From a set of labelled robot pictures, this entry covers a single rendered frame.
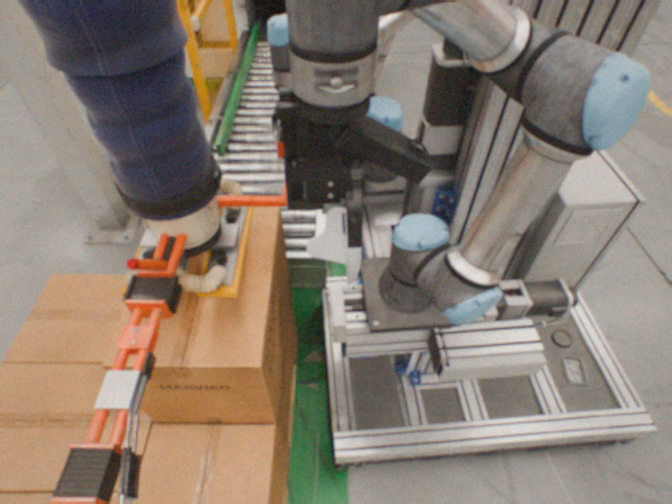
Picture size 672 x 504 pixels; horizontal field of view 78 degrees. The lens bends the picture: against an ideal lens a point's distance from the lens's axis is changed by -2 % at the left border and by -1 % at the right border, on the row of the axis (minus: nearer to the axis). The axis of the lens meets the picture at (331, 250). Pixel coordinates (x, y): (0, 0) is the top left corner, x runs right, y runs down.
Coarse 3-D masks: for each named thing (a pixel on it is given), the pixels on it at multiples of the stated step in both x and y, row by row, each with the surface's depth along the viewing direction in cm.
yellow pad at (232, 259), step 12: (228, 216) 116; (240, 216) 119; (240, 228) 116; (240, 240) 114; (216, 252) 111; (228, 252) 111; (240, 252) 111; (204, 264) 109; (216, 264) 108; (228, 264) 108; (240, 264) 109; (228, 276) 105; (240, 276) 107; (228, 288) 104
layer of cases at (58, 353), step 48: (48, 288) 169; (96, 288) 169; (288, 288) 170; (48, 336) 154; (96, 336) 154; (288, 336) 171; (0, 384) 142; (48, 384) 142; (96, 384) 142; (288, 384) 172; (0, 432) 132; (48, 432) 132; (144, 432) 132; (192, 432) 132; (240, 432) 132; (0, 480) 123; (48, 480) 123; (144, 480) 123; (192, 480) 123; (240, 480) 123
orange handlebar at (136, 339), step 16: (160, 240) 98; (176, 240) 98; (160, 256) 95; (176, 256) 95; (128, 336) 81; (144, 336) 81; (128, 352) 80; (144, 352) 79; (112, 368) 77; (96, 416) 71; (96, 432) 70; (112, 432) 70
